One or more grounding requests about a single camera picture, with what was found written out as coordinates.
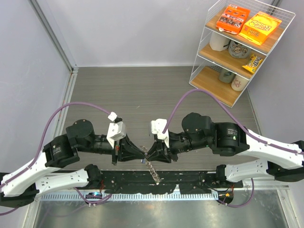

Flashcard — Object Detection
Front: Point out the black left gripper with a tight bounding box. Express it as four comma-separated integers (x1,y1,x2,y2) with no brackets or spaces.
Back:
77,132,146,165

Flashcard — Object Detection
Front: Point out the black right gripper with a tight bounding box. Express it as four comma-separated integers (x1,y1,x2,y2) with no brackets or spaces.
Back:
147,131,211,163

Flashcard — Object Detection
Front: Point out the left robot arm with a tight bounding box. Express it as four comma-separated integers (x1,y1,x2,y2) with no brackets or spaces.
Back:
0,120,144,209

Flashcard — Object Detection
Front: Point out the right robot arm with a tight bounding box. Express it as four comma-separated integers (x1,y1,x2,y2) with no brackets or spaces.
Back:
146,113,304,187

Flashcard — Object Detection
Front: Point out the grey-green mug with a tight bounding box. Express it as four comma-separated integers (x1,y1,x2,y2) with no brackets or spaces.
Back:
218,68,236,83

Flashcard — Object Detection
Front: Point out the white mug red writing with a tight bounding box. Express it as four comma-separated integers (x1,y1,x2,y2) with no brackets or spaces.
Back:
231,75,249,92

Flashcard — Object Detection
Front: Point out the white paper roll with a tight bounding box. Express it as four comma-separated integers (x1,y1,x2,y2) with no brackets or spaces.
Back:
209,32,230,51

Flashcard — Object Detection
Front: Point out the grey cartoon mug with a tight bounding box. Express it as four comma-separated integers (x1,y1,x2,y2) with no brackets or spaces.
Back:
228,40,252,58

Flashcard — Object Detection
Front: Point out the yellow candy packet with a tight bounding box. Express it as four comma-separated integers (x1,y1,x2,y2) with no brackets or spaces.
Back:
242,54,264,74

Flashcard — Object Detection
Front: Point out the orange snack box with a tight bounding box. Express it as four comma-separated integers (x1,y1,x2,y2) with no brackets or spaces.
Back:
216,4,250,35

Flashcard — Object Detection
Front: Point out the yellow snack bag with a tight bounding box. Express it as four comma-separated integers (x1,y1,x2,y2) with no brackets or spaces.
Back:
239,11,282,46

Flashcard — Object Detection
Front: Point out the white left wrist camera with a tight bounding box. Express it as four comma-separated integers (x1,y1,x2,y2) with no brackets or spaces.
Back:
106,121,126,148

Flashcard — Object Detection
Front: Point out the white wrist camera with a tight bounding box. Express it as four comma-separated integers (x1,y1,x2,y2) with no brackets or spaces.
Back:
150,119,170,148
106,121,126,148

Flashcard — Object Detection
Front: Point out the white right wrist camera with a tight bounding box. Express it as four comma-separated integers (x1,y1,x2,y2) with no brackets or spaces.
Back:
150,119,170,148

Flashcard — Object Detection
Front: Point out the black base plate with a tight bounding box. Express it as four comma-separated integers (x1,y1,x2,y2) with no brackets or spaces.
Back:
95,171,243,195

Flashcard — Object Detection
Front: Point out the white slotted cable duct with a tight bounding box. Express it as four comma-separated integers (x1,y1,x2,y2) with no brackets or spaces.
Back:
40,191,218,201

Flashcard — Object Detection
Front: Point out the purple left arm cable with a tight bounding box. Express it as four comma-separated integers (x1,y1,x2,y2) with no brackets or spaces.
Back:
0,102,117,216

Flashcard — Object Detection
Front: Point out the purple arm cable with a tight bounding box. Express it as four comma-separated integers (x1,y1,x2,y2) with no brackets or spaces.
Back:
0,102,117,216
162,88,304,155

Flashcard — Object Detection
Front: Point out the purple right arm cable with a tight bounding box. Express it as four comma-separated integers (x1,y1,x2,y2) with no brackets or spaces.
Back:
162,88,304,155

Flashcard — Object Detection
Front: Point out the white wire shelf rack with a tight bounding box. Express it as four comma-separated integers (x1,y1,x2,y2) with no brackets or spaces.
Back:
189,0,295,107

